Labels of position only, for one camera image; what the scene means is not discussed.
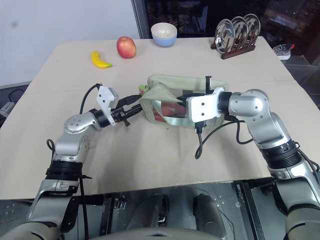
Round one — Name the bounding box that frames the grey and white sneaker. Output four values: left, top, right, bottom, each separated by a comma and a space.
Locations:
272, 44, 295, 61

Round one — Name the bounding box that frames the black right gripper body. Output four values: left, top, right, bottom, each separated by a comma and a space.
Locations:
185, 75, 213, 135

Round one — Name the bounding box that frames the black right upper arm cable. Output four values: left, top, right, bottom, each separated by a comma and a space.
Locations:
291, 141, 320, 181

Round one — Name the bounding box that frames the black table frame bar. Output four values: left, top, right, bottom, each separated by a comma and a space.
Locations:
234, 182, 266, 240

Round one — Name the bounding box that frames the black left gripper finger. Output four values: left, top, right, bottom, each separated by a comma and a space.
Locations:
124, 103, 144, 117
115, 94, 141, 108

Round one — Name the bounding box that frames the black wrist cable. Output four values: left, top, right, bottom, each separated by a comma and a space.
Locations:
194, 113, 254, 160
79, 84, 101, 114

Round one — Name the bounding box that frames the dark wooden plate rack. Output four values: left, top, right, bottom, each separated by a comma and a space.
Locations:
210, 40, 257, 60

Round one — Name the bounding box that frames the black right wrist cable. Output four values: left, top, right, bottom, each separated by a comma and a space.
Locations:
194, 113, 254, 160

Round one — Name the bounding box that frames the white power strip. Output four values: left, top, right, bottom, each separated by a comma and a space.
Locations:
0, 100, 15, 117

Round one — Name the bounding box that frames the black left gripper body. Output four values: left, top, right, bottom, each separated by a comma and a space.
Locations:
111, 106, 131, 128

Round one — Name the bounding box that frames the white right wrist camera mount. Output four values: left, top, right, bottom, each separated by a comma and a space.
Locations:
186, 87, 225, 124

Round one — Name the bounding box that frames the black floor cable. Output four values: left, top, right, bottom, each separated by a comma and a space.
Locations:
8, 87, 27, 104

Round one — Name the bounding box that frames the dark rounded shape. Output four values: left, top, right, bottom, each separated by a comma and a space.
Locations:
193, 193, 227, 240

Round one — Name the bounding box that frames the yellow banana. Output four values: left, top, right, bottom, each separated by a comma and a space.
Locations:
90, 50, 114, 69

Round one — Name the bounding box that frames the shiny metal plate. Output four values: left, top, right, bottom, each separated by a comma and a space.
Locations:
214, 18, 236, 55
243, 13, 262, 44
230, 16, 249, 49

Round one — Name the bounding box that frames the green pouch with clear window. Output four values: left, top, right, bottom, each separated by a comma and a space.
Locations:
139, 73, 230, 130

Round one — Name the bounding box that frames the red item inside pouch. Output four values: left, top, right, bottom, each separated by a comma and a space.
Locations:
153, 101, 188, 121

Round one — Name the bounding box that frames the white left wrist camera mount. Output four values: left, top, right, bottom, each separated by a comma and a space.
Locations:
96, 84, 119, 128

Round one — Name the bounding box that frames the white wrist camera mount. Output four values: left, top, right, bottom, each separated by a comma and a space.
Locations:
96, 84, 119, 128
186, 87, 225, 124

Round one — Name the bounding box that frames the blue and cream bowl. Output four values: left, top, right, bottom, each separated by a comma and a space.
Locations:
150, 22, 179, 48

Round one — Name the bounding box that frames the green plush keychain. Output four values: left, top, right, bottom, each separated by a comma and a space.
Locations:
137, 84, 151, 96

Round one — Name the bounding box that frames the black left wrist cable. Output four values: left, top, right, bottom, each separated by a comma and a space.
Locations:
79, 84, 101, 114

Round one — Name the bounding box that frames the grey door frame post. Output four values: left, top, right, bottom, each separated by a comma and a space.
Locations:
130, 0, 149, 40

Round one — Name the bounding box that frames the grey robot torso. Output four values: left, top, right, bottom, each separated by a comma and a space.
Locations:
84, 229, 208, 240

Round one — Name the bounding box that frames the red apple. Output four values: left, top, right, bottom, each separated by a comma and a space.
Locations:
116, 36, 138, 60

